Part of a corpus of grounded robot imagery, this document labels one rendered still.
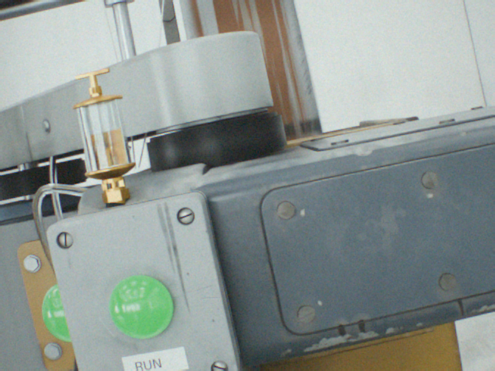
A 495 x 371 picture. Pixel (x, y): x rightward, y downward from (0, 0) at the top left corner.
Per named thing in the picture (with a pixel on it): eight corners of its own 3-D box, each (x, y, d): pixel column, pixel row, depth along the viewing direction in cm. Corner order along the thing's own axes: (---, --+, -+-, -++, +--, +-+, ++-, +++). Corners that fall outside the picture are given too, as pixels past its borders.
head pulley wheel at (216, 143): (146, 179, 61) (138, 139, 61) (158, 173, 70) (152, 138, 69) (291, 149, 61) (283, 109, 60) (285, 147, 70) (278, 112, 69)
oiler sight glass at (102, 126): (84, 173, 52) (72, 108, 52) (91, 171, 54) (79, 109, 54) (129, 163, 52) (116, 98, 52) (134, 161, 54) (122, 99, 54)
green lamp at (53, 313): (44, 351, 46) (30, 291, 46) (56, 338, 49) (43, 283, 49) (94, 343, 46) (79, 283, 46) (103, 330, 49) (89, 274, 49)
